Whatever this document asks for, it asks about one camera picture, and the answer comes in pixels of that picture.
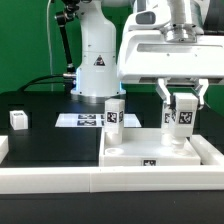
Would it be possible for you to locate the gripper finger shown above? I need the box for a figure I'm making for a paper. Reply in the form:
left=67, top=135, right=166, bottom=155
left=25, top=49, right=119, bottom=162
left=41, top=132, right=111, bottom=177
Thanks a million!
left=156, top=78, right=175, bottom=109
left=194, top=79, right=209, bottom=110

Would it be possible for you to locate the black cable bundle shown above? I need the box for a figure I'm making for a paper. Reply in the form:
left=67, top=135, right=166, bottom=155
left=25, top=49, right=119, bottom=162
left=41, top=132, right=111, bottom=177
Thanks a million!
left=18, top=73, right=77, bottom=92

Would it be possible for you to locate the white U-shaped obstacle fence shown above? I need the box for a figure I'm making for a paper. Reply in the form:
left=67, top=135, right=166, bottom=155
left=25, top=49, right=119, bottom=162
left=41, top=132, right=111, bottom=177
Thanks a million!
left=0, top=135, right=224, bottom=194

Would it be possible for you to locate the white marker tag sheet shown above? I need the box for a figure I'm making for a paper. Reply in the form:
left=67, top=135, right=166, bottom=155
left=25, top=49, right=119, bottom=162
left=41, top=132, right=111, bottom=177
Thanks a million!
left=55, top=113, right=141, bottom=127

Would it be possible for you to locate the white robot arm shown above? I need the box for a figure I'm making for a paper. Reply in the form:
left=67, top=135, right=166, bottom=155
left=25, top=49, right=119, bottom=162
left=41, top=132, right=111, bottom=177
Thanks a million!
left=56, top=0, right=224, bottom=105

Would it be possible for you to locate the white square table top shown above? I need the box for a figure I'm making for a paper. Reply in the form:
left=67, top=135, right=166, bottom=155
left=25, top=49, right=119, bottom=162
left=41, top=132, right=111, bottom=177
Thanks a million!
left=99, top=128, right=201, bottom=167

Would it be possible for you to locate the white thin cable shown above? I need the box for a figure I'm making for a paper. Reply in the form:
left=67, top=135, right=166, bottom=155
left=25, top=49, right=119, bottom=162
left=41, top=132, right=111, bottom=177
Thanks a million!
left=46, top=0, right=56, bottom=92

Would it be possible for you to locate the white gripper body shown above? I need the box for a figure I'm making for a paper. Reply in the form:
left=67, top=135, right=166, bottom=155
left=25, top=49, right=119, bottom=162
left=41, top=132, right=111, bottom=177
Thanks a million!
left=117, top=21, right=224, bottom=83

